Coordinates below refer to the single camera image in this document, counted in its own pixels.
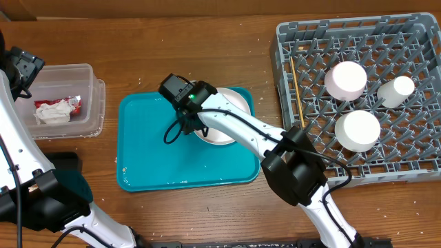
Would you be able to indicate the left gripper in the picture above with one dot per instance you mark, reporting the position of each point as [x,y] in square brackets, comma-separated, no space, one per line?
[27,63]

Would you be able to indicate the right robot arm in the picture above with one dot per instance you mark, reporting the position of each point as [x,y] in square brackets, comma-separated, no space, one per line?
[294,170]

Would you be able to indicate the clear plastic bin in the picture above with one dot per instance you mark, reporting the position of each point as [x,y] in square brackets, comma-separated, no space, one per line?
[55,82]

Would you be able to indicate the wooden chopstick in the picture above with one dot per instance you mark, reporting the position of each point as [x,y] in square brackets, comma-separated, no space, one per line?
[297,92]

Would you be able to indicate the black plastic bin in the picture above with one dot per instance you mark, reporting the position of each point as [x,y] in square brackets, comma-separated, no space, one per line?
[65,160]

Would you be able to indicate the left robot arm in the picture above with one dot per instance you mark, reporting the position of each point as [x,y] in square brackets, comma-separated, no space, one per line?
[35,194]

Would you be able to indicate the white cup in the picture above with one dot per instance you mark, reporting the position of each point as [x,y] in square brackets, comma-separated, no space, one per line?
[396,91]

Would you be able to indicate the white saucer bowl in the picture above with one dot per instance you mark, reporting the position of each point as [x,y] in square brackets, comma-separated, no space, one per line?
[357,131]

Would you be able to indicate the red snack wrapper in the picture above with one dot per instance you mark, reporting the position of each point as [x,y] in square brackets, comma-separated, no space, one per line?
[74,101]

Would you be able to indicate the white tissue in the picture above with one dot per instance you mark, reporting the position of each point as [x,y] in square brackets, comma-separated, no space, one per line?
[56,113]

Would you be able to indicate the grey dish rack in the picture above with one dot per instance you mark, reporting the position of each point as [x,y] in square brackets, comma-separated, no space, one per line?
[408,148]

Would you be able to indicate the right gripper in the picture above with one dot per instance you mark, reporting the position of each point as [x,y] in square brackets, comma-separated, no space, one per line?
[191,124]

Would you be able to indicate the white plate with food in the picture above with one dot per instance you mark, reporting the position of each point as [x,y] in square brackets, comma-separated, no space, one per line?
[216,137]

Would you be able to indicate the cardboard backdrop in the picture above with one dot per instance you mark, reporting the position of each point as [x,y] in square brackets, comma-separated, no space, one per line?
[31,10]

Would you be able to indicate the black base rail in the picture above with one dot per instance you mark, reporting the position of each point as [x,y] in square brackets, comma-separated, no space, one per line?
[304,243]

